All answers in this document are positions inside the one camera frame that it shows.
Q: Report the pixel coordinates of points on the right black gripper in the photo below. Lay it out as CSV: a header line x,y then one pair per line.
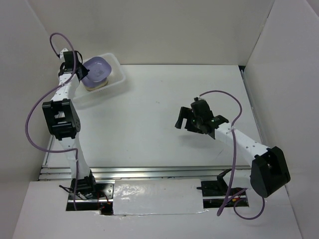
x,y
186,113

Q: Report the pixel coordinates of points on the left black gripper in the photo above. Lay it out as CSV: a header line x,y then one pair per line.
x,y
84,71

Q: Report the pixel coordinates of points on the purple panda plate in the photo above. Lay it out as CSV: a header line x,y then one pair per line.
x,y
93,84
98,67

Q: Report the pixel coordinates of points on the green panda plate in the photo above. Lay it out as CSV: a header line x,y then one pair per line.
x,y
91,89

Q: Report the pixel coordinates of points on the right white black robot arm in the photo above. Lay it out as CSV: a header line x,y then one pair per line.
x,y
269,170

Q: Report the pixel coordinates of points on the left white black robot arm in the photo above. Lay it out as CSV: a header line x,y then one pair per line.
x,y
64,124

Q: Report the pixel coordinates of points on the white perforated plastic bin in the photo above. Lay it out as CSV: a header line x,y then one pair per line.
x,y
116,77

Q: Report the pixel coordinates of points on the white foil covered panel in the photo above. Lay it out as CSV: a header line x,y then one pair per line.
x,y
157,197

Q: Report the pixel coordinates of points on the aluminium rail frame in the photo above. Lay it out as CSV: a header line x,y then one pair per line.
x,y
128,131

